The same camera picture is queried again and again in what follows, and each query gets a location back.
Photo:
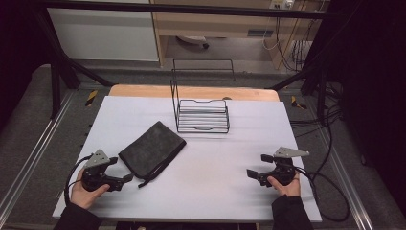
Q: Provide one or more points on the white board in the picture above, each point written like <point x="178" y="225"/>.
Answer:
<point x="207" y="179"/>

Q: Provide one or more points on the person's right hand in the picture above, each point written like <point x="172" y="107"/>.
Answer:
<point x="288" y="189"/>

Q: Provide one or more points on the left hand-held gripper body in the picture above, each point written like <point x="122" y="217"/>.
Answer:
<point x="95" y="179"/>

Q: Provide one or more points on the white power strip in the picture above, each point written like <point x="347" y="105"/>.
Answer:
<point x="282" y="4"/>

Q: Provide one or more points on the black curtain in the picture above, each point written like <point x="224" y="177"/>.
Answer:
<point x="376" y="80"/>
<point x="19" y="48"/>

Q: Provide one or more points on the dark grey cloth pouch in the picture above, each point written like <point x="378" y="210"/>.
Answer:
<point x="153" y="150"/>

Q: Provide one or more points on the aluminium floor rail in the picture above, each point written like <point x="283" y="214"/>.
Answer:
<point x="349" y="188"/>
<point x="35" y="150"/>

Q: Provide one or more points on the wooden table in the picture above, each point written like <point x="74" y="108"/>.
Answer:
<point x="143" y="91"/>

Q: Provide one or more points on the black metal frame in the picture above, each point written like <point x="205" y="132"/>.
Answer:
<point x="191" y="9"/>

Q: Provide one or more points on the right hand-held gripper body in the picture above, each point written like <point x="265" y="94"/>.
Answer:
<point x="284" y="172"/>

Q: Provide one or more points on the light wooden desk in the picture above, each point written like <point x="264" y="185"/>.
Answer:
<point x="217" y="24"/>

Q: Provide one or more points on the white cabinet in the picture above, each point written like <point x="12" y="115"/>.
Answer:
<point x="102" y="35"/>

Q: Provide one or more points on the person's left hand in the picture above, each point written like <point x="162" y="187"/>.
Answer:
<point x="83" y="196"/>

